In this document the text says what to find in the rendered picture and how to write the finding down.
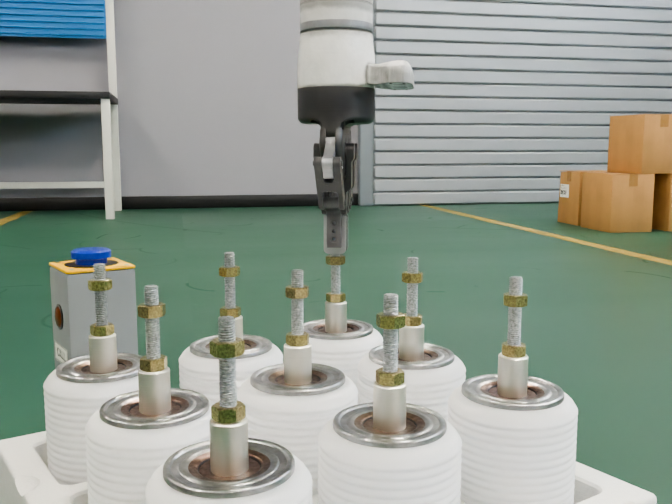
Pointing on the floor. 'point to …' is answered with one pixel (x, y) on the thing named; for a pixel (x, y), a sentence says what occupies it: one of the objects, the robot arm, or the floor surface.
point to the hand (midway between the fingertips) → (336, 233)
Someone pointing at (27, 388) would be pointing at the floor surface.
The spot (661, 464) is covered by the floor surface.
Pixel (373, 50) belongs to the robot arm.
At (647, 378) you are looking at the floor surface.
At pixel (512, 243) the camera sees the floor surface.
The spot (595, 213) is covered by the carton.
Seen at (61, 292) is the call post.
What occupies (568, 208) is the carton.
